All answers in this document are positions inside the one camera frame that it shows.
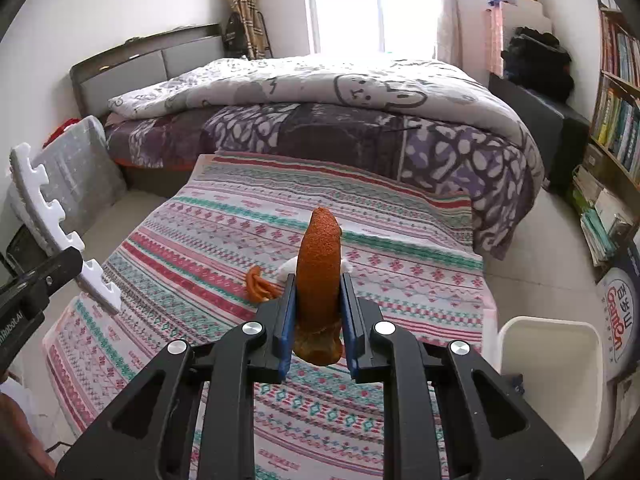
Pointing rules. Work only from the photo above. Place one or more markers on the black cabinet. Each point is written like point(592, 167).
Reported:
point(545, 130)

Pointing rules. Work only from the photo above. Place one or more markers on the bed with grey headboard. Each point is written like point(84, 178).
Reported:
point(125, 70)

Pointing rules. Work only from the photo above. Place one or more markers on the wooden bookshelf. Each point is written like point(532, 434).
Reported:
point(597, 110)

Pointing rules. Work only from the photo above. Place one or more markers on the pile of dark clothing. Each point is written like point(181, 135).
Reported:
point(537, 65)

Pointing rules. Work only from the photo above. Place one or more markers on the white plastic bin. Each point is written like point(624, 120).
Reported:
point(550, 395)

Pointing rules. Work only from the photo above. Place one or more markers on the white foam puzzle mat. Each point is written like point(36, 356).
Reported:
point(35, 200)

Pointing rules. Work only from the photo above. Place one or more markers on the orange plush toy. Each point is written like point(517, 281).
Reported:
point(320, 270)

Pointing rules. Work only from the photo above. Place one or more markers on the row of books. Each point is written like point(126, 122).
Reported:
point(620, 120)

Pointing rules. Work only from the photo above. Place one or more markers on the striped patterned blanket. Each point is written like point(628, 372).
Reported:
point(400, 270)

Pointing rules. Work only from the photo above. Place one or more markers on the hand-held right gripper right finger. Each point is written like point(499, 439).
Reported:
point(349, 330)

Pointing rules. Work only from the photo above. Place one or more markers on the plaid coat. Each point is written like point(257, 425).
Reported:
point(247, 5)

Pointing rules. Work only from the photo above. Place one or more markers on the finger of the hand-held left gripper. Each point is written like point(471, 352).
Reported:
point(55, 270)

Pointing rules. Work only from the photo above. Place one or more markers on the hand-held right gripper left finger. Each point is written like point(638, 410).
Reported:
point(287, 330)

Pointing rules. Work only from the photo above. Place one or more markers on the curled orange peel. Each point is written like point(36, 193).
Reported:
point(260, 287)

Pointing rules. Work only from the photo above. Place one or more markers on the light curtain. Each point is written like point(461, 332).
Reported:
point(447, 15)

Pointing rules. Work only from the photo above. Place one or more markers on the crumpled white tissue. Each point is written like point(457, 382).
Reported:
point(287, 266)

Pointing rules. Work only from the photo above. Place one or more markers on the large water jug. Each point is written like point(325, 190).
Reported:
point(622, 310)

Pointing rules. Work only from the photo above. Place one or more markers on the window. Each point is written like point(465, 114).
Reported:
point(345, 5)

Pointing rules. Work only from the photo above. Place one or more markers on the white printed duvet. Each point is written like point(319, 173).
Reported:
point(300, 85)

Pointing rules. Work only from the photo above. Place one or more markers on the person's left forearm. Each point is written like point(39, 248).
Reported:
point(17, 435)

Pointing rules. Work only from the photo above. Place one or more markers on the red cloth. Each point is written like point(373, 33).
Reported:
point(60, 132)

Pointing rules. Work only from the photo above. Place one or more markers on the purple patterned bedsheet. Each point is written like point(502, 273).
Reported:
point(350, 135)

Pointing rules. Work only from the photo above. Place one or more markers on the stack of papers and booklets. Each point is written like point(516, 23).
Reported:
point(600, 220)

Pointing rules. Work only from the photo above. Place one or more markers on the white scalloped cabinet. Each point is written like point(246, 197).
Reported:
point(530, 17)

